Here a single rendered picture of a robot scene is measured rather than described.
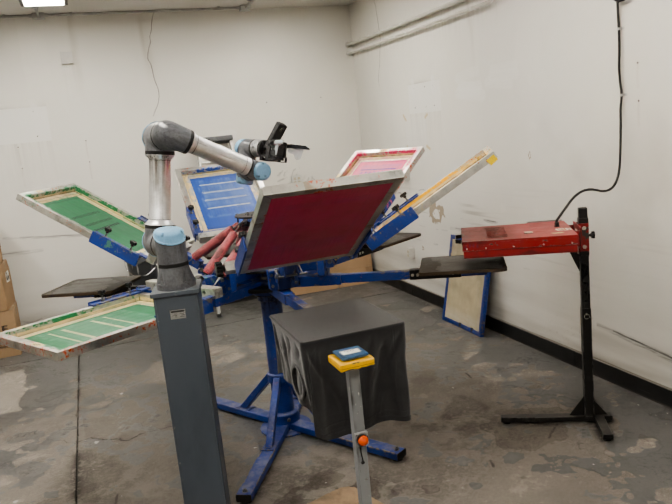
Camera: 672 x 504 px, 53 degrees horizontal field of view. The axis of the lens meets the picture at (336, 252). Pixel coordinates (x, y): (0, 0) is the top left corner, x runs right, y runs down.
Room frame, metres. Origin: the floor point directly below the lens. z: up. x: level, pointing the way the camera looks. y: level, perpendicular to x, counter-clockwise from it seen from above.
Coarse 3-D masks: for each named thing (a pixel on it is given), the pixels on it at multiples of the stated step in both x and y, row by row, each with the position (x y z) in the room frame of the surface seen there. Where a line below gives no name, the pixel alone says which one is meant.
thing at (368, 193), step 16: (336, 192) 2.67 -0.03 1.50; (352, 192) 2.71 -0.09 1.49; (368, 192) 2.75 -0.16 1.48; (384, 192) 2.79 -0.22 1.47; (336, 208) 2.80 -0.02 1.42; (352, 208) 2.84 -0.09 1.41; (368, 208) 2.89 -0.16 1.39; (320, 224) 2.90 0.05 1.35; (336, 224) 2.95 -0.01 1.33; (352, 224) 3.00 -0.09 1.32; (320, 240) 3.06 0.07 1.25; (336, 240) 3.11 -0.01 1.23; (352, 240) 3.17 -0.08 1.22; (304, 256) 3.18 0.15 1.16; (320, 256) 3.24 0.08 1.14
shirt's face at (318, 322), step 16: (336, 304) 3.03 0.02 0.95; (352, 304) 3.00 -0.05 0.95; (368, 304) 2.97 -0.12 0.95; (288, 320) 2.84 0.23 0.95; (304, 320) 2.82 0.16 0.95; (320, 320) 2.79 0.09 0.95; (336, 320) 2.77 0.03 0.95; (352, 320) 2.75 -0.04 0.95; (368, 320) 2.72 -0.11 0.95; (384, 320) 2.70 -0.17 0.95; (400, 320) 2.68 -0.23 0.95; (304, 336) 2.59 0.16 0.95; (320, 336) 2.57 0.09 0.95
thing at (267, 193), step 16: (352, 176) 2.66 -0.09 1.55; (368, 176) 2.68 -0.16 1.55; (384, 176) 2.70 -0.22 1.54; (400, 176) 2.71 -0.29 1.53; (272, 192) 2.54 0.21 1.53; (288, 192) 2.56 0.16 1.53; (304, 192) 2.59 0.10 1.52; (320, 192) 2.63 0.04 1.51; (256, 208) 2.65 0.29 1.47; (256, 224) 2.72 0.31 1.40; (368, 224) 3.05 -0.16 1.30; (256, 240) 2.86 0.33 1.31; (336, 256) 3.30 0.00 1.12
